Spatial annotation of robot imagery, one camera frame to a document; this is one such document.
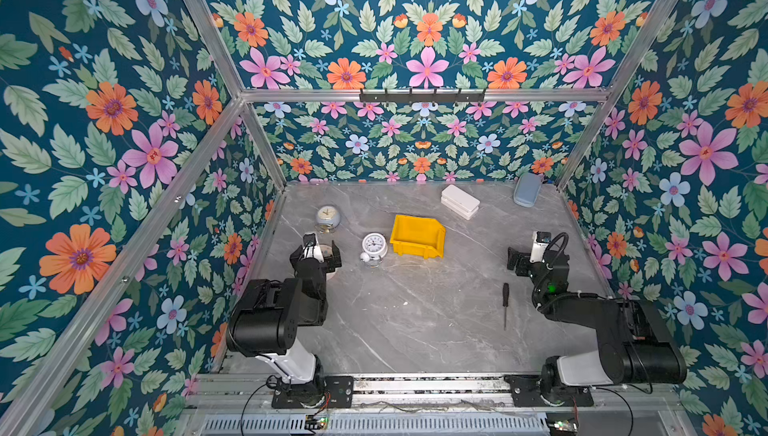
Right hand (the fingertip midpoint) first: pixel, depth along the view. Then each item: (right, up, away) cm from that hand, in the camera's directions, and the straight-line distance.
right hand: (526, 247), depth 92 cm
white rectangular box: (-18, +15, +16) cm, 28 cm away
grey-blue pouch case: (+10, +20, +23) cm, 32 cm away
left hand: (-65, +4, -3) cm, 65 cm away
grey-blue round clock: (-66, +9, +12) cm, 67 cm away
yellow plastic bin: (-34, +3, +9) cm, 35 cm away
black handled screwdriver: (-8, -16, -4) cm, 18 cm away
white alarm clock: (-48, -1, +4) cm, 49 cm away
